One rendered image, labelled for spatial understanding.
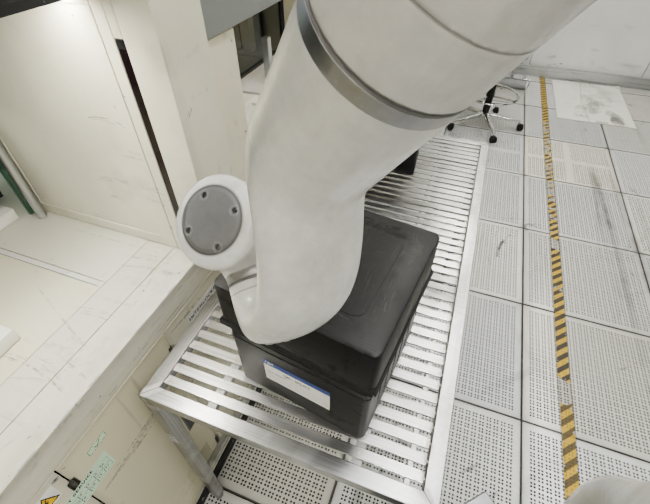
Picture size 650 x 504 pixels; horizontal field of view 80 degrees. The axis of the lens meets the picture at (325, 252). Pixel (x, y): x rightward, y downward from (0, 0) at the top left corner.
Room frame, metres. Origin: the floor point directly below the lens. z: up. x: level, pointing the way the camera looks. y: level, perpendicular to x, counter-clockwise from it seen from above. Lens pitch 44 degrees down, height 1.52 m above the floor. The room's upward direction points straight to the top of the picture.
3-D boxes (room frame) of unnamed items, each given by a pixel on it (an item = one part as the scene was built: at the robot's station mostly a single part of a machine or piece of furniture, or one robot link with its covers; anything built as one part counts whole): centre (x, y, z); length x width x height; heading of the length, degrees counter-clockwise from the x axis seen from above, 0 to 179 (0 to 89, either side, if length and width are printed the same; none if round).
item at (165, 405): (0.86, -0.13, 0.38); 1.30 x 0.60 x 0.76; 160
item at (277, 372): (0.46, -0.01, 0.85); 0.28 x 0.28 x 0.17; 62
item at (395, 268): (0.46, -0.01, 1.02); 0.29 x 0.29 x 0.13; 62
